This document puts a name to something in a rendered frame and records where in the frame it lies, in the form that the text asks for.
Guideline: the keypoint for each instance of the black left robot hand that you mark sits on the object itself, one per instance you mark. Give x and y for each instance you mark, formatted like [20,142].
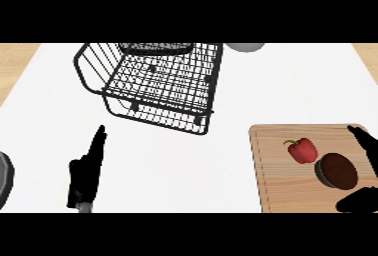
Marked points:
[87,173]

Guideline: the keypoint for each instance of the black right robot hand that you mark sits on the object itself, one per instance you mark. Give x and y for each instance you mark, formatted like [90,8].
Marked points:
[367,146]

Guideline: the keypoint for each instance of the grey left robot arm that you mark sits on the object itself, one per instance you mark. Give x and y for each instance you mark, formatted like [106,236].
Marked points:
[84,207]

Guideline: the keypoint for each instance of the wooden cutting board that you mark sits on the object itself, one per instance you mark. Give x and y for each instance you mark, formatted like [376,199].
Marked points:
[289,180]

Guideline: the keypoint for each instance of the red bell pepper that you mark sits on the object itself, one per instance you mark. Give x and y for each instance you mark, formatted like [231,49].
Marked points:
[302,150]

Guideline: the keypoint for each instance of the dark grey round pan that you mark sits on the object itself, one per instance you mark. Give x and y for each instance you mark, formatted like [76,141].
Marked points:
[3,180]

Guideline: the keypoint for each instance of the grey round object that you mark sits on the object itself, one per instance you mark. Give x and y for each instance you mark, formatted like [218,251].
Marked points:
[243,46]

